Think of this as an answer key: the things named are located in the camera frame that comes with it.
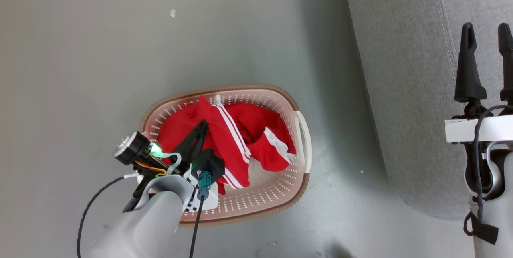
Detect red garment with white stripes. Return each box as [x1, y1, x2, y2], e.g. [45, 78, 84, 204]
[158, 95, 252, 195]

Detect cream perforated laundry basket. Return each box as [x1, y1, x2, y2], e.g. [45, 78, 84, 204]
[140, 85, 312, 227]

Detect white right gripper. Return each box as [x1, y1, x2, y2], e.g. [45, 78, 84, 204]
[445, 22, 513, 143]

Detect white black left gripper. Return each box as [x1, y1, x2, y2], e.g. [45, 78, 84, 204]
[114, 120, 219, 213]

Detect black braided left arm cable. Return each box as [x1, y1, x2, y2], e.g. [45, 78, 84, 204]
[76, 175, 139, 258]

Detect orange yellow wire bundle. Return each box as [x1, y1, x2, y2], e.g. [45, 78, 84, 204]
[134, 161, 167, 177]

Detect black cable with teal connector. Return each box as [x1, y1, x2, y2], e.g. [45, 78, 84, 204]
[189, 171, 212, 258]

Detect grey fabric sofa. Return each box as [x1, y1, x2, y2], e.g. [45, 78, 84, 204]
[343, 0, 513, 221]

